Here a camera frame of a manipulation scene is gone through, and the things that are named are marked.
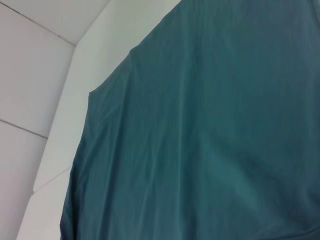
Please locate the teal t-shirt with cream print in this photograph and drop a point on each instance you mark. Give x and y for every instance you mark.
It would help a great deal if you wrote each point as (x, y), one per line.
(200, 125)

